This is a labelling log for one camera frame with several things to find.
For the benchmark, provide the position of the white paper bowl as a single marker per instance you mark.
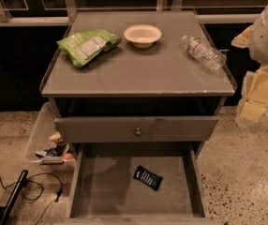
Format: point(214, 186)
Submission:
point(142, 36)

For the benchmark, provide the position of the closed grey upper drawer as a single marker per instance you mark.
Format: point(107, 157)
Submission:
point(121, 129)

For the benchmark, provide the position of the clear plastic water bottle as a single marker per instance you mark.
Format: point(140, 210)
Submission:
point(207, 55)

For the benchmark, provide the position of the clear plastic storage bin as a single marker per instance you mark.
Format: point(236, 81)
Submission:
point(39, 140)

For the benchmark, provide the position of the dark blue rxbar wrapper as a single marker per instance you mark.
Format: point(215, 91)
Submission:
point(150, 179)

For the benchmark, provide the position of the open grey middle drawer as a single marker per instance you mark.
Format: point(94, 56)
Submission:
point(104, 192)

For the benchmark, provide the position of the snack items in bin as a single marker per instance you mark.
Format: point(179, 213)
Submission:
point(58, 154)

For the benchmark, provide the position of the black flat bar on floor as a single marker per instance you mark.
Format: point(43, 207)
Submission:
point(13, 197)

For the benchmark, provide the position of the green chip bag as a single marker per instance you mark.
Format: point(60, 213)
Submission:
point(84, 46)

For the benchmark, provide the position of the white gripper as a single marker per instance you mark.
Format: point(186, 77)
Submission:
point(267, 39)

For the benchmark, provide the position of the brass round drawer knob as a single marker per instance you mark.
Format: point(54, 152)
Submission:
point(137, 132)

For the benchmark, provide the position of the grey wooden drawer cabinet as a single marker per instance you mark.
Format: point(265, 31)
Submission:
point(132, 82)

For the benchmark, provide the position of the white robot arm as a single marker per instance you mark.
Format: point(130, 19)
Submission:
point(258, 47)

